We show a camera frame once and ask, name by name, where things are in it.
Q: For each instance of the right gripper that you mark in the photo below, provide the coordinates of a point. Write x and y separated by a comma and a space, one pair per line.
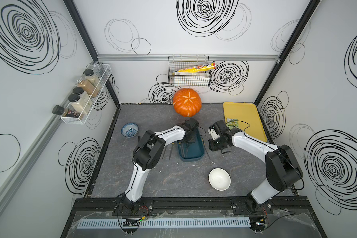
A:
211, 146

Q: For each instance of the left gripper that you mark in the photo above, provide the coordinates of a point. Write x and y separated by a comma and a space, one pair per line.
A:
192, 140

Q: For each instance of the teal storage box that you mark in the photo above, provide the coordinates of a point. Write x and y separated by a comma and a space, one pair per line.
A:
193, 150

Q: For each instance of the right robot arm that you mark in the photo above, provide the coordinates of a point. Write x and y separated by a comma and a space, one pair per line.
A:
282, 168

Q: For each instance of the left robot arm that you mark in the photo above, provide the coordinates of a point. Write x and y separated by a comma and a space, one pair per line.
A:
147, 154

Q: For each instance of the green snack packet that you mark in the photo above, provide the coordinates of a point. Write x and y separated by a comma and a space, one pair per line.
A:
232, 123

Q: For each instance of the yellow tray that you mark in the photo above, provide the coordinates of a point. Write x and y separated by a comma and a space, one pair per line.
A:
248, 117

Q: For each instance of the orange pumpkin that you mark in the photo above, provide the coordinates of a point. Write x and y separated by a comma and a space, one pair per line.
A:
187, 102

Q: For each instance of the blue white patterned bowl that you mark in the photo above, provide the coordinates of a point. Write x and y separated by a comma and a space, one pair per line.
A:
129, 130

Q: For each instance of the yellow tube package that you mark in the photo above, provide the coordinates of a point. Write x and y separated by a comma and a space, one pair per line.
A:
198, 68

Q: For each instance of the spice jar brown powder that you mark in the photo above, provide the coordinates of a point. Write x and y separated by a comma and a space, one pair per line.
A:
88, 87

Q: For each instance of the spice jar cream powder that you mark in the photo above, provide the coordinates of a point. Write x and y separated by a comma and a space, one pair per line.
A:
78, 104

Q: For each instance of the spice jar green herbs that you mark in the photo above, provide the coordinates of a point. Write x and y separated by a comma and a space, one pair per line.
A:
91, 76

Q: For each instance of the spice jar white powder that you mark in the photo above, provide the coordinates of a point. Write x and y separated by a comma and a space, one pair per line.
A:
83, 94

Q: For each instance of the dark pepper grinder jar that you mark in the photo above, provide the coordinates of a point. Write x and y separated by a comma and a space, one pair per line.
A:
64, 112

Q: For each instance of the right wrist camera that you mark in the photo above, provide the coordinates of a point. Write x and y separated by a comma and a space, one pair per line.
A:
213, 134

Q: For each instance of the black wire basket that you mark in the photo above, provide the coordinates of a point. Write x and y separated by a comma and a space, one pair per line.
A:
187, 79

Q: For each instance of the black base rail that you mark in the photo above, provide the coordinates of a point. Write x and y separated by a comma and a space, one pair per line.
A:
155, 206

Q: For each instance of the grey slotted cable duct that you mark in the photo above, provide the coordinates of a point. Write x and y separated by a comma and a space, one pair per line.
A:
231, 222

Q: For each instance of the clear wall shelf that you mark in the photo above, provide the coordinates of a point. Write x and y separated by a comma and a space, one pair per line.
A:
99, 103

